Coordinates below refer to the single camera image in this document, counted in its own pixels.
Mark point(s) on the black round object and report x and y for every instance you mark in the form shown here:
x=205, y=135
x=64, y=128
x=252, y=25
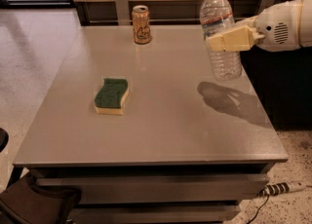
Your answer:
x=4, y=138

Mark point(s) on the grey table with drawers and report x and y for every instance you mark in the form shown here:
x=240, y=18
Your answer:
x=188, y=149

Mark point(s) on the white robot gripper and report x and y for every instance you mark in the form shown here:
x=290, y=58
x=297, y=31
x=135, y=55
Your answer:
x=279, y=28

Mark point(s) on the clear plastic water bottle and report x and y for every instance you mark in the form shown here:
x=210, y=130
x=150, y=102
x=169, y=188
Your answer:
x=216, y=16

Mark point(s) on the green and yellow sponge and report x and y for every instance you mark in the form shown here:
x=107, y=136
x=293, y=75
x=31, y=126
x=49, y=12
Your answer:
x=111, y=97

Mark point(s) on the white power strip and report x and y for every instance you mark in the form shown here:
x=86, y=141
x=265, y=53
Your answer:
x=282, y=188

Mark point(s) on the gold soda can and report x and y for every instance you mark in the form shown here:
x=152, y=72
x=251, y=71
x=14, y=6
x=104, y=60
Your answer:
x=141, y=24

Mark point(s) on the left metal wall bracket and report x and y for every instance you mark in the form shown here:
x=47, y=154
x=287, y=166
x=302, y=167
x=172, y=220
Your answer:
x=122, y=11

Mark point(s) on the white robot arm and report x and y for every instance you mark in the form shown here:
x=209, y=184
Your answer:
x=305, y=25

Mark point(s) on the dark chair seat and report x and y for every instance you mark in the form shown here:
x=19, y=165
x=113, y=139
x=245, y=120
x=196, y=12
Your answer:
x=24, y=202

